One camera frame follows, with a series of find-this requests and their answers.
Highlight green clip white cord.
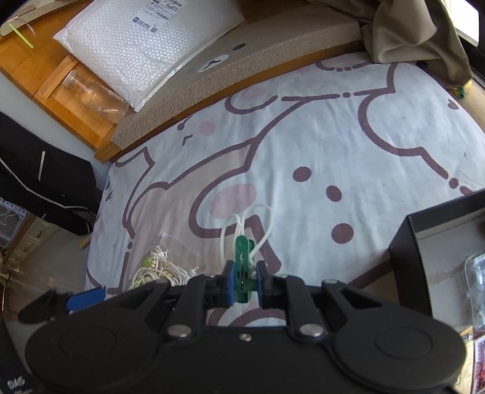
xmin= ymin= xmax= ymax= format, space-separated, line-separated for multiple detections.
xmin=219 ymin=203 xmax=275 ymax=305

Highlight bagged cream cord flowers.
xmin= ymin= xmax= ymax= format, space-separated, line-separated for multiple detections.
xmin=124 ymin=232 xmax=206 ymax=291

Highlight clear capsule blister pack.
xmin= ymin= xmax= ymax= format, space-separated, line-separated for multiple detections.
xmin=464 ymin=252 xmax=485 ymax=332

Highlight red playing card box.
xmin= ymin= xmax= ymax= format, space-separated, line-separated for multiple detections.
xmin=472 ymin=335 xmax=485 ymax=394

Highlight patterned white bed sheet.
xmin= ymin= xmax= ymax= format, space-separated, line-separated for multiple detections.
xmin=85 ymin=52 xmax=484 ymax=296

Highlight black jacket white piping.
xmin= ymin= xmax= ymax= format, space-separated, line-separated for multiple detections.
xmin=1 ymin=113 xmax=102 ymax=235

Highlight black open gift box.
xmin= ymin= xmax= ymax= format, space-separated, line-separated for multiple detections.
xmin=388 ymin=190 xmax=484 ymax=332

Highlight clear plastic bottle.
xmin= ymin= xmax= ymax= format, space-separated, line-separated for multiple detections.
xmin=62 ymin=70 xmax=129 ymax=124

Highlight brown bear cushion mat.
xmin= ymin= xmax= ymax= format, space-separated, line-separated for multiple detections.
xmin=111 ymin=2 xmax=361 ymax=149

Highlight white bubble mailer package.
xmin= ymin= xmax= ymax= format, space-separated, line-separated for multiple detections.
xmin=54 ymin=0 xmax=245 ymax=112

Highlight wooden headboard shelf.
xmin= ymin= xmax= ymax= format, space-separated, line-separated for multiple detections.
xmin=1 ymin=1 xmax=121 ymax=162

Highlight green yellow small toy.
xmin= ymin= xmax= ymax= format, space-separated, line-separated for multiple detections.
xmin=452 ymin=80 xmax=473 ymax=99

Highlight beige curtain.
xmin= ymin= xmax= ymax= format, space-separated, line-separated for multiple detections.
xmin=320 ymin=0 xmax=472 ymax=88

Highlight wooden handled brush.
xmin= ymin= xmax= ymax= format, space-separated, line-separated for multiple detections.
xmin=78 ymin=234 xmax=91 ymax=249

